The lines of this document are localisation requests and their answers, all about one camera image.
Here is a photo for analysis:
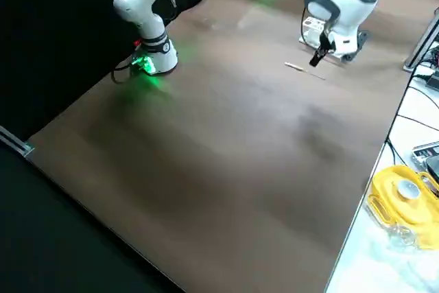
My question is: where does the long black desk cable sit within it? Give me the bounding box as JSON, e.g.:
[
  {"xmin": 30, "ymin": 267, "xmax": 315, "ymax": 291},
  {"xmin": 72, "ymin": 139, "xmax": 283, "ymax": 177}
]
[{"xmin": 384, "ymin": 66, "xmax": 420, "ymax": 167}]

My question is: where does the clear plastic bag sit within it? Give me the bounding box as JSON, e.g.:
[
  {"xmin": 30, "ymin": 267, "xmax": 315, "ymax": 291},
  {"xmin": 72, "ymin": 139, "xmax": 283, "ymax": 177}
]
[{"xmin": 386, "ymin": 223, "xmax": 420, "ymax": 250}]

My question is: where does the grey round disc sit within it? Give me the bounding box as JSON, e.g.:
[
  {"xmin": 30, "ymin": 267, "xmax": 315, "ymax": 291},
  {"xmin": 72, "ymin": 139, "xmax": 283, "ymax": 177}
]
[{"xmin": 395, "ymin": 178, "xmax": 422, "ymax": 202}]

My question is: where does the short aluminium corner rail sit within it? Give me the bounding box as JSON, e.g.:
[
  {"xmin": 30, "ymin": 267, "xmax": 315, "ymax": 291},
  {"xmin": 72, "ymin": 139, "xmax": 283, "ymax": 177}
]
[{"xmin": 0, "ymin": 125, "xmax": 36, "ymax": 159}]

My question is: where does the black base cable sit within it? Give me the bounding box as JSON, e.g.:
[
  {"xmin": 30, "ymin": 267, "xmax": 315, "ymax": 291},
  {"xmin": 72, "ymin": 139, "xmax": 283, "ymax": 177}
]
[{"xmin": 111, "ymin": 60, "xmax": 138, "ymax": 85}]

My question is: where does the thick aluminium frame post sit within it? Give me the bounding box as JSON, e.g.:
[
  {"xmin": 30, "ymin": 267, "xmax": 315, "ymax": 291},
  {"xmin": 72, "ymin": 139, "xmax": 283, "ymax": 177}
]
[{"xmin": 402, "ymin": 11, "xmax": 439, "ymax": 73}]

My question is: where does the grey device with red label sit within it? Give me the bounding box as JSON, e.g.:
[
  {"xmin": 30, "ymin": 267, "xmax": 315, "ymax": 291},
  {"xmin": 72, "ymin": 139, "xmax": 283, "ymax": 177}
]
[{"xmin": 410, "ymin": 141, "xmax": 439, "ymax": 171}]

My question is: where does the small black box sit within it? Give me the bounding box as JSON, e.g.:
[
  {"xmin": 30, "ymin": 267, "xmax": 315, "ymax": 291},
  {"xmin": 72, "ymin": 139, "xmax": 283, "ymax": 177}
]
[{"xmin": 424, "ymin": 72, "xmax": 439, "ymax": 92}]

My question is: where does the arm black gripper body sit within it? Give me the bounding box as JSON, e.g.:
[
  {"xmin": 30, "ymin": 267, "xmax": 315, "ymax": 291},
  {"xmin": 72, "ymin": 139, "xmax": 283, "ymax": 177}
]
[{"xmin": 318, "ymin": 28, "xmax": 337, "ymax": 52}]

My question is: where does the white test tube rack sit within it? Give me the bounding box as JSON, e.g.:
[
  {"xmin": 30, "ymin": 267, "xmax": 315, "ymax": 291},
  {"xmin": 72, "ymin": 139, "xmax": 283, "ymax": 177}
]
[{"xmin": 297, "ymin": 16, "xmax": 331, "ymax": 49}]

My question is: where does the foot green light block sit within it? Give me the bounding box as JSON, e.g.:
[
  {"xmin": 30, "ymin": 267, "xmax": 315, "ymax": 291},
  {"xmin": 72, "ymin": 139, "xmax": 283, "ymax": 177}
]
[{"xmin": 131, "ymin": 53, "xmax": 156, "ymax": 75}]

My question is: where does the thin black desk cable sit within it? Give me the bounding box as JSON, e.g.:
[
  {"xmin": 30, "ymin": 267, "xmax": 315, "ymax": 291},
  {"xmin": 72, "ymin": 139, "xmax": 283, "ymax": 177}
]
[{"xmin": 396, "ymin": 114, "xmax": 439, "ymax": 126}]

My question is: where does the wire test tube brush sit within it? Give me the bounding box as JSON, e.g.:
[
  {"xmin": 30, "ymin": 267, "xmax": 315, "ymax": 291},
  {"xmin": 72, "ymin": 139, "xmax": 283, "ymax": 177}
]
[{"xmin": 283, "ymin": 61, "xmax": 327, "ymax": 81}]

